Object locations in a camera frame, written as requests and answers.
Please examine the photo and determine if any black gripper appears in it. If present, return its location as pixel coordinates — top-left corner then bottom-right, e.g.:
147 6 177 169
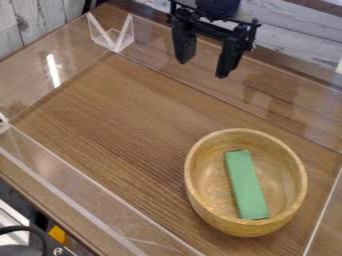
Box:
169 0 262 79

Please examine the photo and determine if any clear acrylic barrier wall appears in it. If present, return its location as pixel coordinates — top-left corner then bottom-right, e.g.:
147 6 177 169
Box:
0 114 203 256

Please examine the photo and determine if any yellow and grey device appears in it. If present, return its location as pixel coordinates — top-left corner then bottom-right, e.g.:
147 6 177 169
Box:
48 225 85 256

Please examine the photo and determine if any green rectangular block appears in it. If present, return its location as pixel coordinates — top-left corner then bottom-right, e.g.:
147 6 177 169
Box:
224 150 270 220

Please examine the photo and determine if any black cable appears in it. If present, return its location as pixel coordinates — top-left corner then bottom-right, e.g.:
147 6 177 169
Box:
0 225 49 256

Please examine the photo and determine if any clear acrylic corner bracket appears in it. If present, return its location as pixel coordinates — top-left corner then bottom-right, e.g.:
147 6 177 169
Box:
85 13 135 53

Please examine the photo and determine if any brown wooden bowl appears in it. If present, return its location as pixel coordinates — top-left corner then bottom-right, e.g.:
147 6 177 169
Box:
184 128 307 238

